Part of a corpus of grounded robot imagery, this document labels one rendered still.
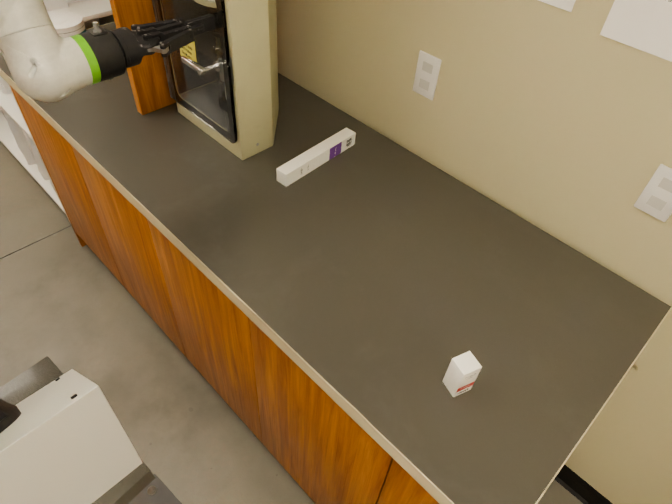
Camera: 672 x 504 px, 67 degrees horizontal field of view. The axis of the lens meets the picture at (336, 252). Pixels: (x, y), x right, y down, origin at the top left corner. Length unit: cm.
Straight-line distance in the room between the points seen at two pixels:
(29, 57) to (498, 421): 106
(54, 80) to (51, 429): 63
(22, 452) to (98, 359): 151
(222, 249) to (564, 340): 77
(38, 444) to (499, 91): 115
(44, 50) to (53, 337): 149
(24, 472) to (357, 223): 84
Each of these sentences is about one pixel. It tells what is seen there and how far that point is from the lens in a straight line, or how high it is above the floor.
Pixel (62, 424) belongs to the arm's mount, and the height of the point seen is 117.
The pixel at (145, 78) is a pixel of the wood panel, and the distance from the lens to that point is 165.
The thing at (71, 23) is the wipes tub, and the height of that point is 109.
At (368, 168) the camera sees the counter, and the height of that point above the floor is 94.
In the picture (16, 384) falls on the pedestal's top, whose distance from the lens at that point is 111.
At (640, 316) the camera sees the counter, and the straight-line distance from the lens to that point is 131.
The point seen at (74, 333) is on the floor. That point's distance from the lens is 237.
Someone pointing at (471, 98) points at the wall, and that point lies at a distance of 139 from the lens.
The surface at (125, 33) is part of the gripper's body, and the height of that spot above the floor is 134.
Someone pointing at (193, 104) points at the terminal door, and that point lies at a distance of 154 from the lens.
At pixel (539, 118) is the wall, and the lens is 131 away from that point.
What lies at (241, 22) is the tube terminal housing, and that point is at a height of 131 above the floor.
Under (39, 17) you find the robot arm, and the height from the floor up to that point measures 140.
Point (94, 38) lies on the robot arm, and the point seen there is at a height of 135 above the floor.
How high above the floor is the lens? 181
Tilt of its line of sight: 47 degrees down
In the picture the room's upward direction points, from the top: 5 degrees clockwise
